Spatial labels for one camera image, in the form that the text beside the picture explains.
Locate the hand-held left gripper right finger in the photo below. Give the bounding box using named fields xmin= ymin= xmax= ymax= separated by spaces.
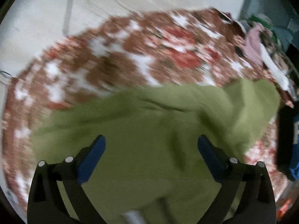
xmin=197 ymin=135 xmax=277 ymax=224

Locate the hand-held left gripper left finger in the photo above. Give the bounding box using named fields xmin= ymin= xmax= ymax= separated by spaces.
xmin=27 ymin=135 xmax=107 ymax=224

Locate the green garment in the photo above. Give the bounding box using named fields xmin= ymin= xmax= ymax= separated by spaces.
xmin=30 ymin=78 xmax=281 ymax=224

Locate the white cloth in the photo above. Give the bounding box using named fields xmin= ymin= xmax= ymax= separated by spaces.
xmin=260 ymin=44 xmax=290 ymax=91

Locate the floral brown blanket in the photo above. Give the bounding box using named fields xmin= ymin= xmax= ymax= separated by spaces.
xmin=1 ymin=8 xmax=295 ymax=220

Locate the green and white item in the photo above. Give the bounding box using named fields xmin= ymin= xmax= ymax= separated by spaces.
xmin=250 ymin=13 xmax=279 ymax=43

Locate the grey pole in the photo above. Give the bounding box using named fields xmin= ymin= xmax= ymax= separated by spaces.
xmin=62 ymin=0 xmax=73 ymax=36

